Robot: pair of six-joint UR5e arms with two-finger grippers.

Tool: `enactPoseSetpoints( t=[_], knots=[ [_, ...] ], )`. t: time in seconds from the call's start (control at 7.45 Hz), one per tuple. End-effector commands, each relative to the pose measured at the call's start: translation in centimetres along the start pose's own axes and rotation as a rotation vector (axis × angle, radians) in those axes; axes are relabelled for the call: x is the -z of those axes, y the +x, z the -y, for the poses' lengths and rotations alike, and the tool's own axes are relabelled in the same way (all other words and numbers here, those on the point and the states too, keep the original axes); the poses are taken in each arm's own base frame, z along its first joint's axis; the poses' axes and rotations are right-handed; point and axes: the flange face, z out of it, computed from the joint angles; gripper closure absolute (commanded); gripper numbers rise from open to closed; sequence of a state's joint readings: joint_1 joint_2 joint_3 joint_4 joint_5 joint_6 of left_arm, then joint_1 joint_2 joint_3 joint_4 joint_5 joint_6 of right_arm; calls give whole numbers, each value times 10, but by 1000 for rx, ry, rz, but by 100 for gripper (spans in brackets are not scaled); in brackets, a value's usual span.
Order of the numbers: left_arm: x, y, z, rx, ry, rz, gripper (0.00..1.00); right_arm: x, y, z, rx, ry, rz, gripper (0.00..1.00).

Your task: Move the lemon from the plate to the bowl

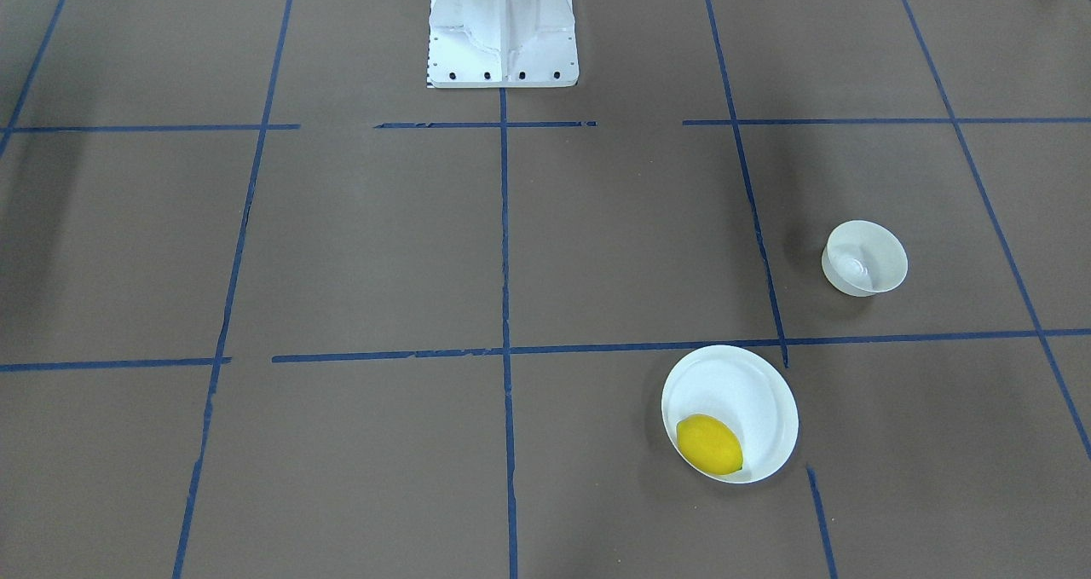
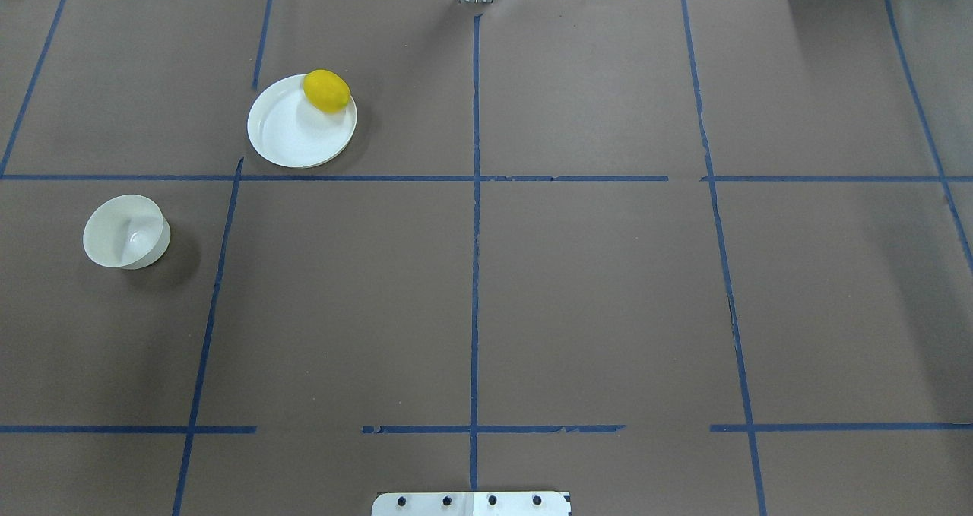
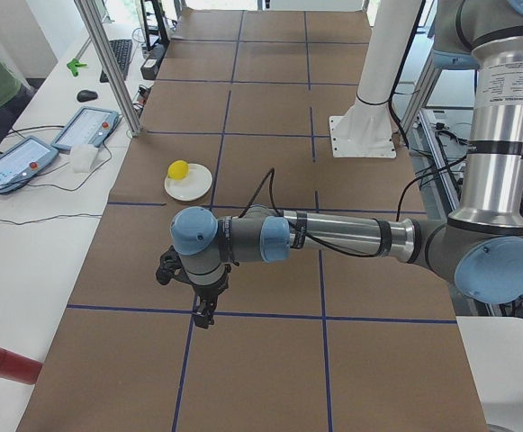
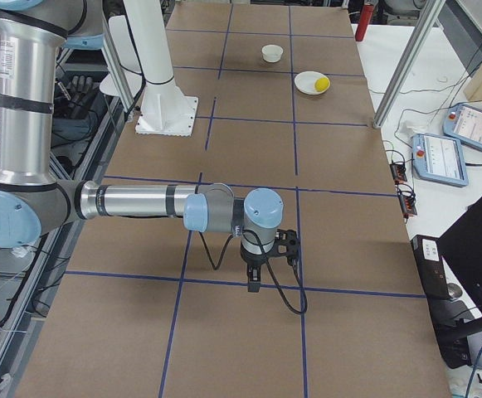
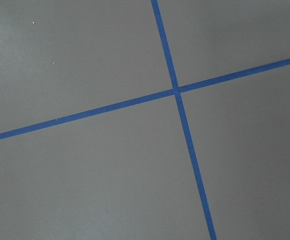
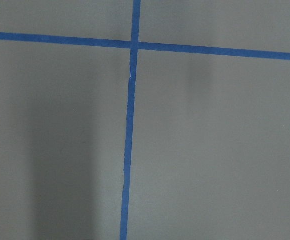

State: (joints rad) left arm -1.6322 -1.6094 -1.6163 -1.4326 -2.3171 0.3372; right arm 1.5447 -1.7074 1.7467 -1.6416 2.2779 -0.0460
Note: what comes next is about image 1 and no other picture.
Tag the yellow lemon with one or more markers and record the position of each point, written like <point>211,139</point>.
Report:
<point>709,445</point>

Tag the white plate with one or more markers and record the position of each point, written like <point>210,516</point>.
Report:
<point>744,392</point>

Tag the white bowl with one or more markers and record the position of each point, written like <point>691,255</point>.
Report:
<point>863,259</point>

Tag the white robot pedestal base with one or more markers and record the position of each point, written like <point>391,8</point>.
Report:
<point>502,43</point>

